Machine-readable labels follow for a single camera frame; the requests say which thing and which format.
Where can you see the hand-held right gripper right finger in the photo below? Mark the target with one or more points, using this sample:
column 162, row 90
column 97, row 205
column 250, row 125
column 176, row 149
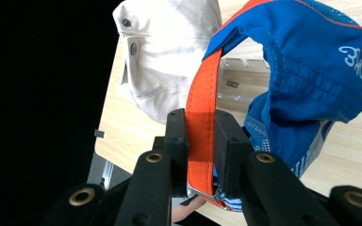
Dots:
column 231, row 150

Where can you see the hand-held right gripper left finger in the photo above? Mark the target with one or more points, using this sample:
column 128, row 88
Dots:
column 176, row 150

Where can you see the clear acrylic rack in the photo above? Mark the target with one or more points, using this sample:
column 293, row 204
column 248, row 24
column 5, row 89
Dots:
column 232, row 94

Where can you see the beige cap with white lining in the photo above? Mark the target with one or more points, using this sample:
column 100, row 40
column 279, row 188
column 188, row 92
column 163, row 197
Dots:
column 166, row 56

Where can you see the metal table leg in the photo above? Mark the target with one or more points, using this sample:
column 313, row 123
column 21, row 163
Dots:
column 106, row 172

